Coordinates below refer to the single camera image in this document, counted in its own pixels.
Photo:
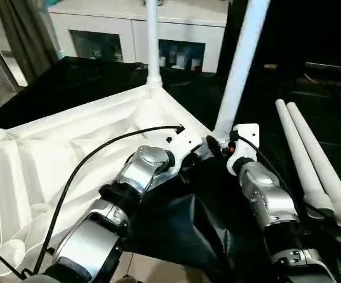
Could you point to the black work mat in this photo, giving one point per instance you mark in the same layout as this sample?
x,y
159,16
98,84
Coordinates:
x,y
217,236

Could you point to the grey curtain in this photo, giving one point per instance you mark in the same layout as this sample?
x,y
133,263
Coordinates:
x,y
17,41

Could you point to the black metal rail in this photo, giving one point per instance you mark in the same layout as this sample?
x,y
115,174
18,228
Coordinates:
x,y
333,67

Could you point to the small yellow label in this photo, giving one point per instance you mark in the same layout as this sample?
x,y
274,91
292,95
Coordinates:
x,y
270,66

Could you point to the white table top frame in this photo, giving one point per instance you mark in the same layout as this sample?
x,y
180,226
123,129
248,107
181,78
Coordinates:
x,y
58,153

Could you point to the white plastic table leg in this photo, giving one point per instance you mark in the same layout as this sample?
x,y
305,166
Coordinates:
x,y
303,159
324,165
241,65
153,41

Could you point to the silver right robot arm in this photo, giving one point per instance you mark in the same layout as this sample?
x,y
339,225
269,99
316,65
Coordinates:
x,y
271,206

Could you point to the white glass-door cabinet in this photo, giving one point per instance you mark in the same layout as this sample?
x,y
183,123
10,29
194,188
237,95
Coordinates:
x,y
111,26

